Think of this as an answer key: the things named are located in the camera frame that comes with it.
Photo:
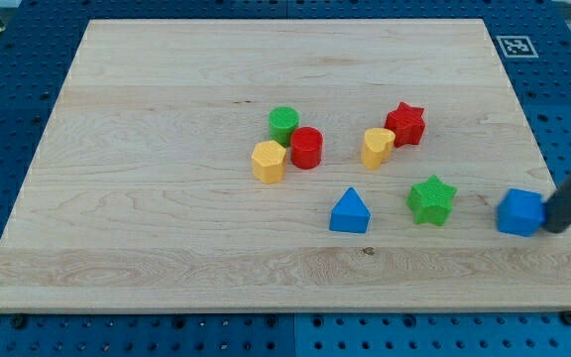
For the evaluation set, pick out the green star block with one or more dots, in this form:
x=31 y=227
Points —
x=431 y=201

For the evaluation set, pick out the red cylinder block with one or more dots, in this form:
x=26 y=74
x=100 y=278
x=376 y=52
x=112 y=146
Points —
x=306 y=147

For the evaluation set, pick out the green cylinder block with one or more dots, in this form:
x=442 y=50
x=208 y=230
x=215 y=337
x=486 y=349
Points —
x=283 y=121

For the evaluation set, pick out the blue triangle block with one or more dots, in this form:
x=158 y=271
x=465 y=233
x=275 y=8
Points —
x=350 y=214

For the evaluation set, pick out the yellow hexagon block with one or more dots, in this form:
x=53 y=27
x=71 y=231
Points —
x=269 y=161

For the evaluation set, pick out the blue cube block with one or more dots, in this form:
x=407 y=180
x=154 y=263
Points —
x=520 y=212

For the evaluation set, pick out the red star block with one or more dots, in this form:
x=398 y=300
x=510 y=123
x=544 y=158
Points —
x=407 y=123

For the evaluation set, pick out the wooden board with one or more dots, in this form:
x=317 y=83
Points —
x=141 y=198

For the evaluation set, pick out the yellow heart block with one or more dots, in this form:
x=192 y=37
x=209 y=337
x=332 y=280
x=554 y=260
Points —
x=377 y=146

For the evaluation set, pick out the white fiducial marker tag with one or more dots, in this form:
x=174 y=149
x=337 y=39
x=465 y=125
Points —
x=517 y=47

